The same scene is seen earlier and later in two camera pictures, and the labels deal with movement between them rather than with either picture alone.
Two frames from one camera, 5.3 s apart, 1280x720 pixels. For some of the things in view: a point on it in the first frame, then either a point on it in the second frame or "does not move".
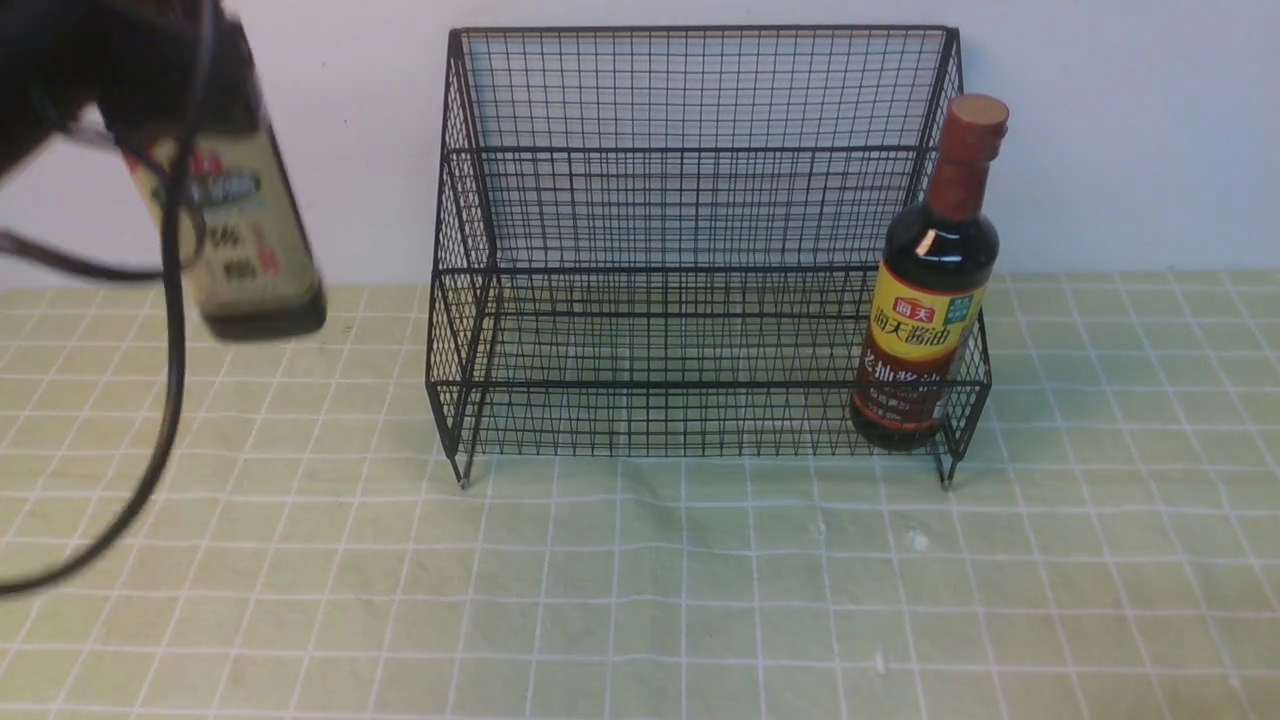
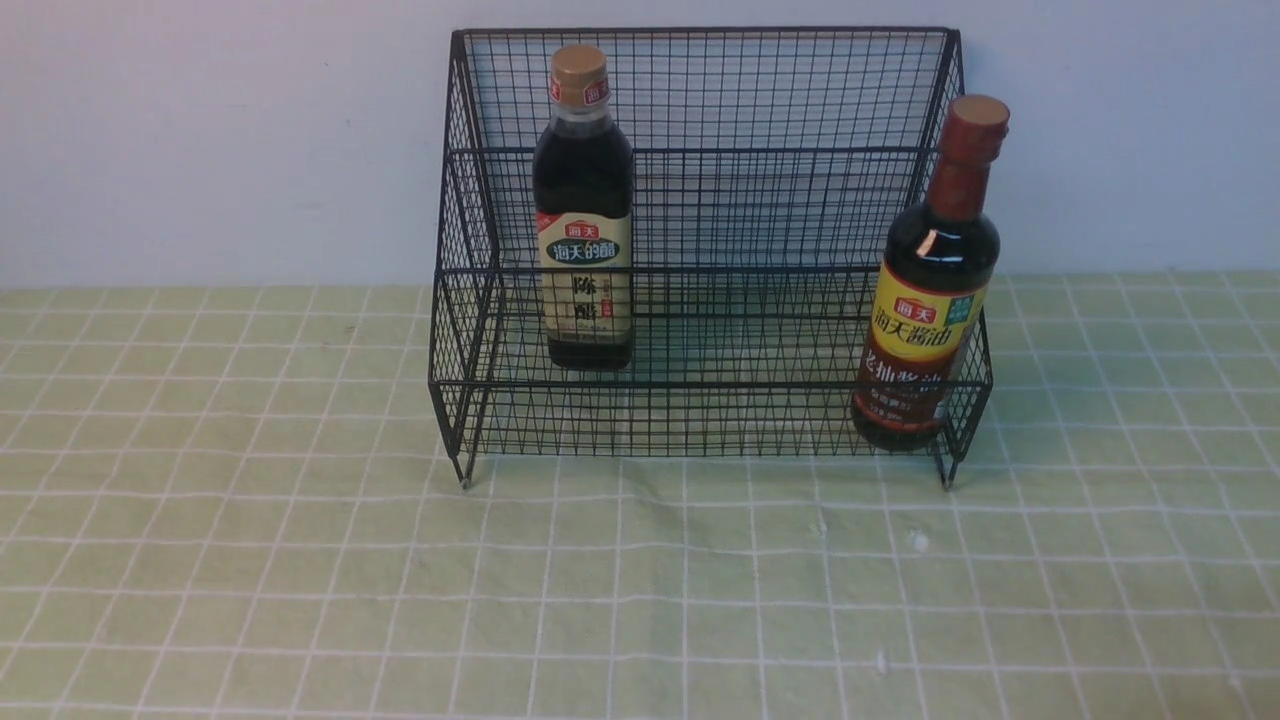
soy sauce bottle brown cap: (937, 267) does not move
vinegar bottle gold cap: (219, 191) to (584, 208)
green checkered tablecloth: (1109, 549) does not move
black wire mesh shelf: (659, 242) does not move
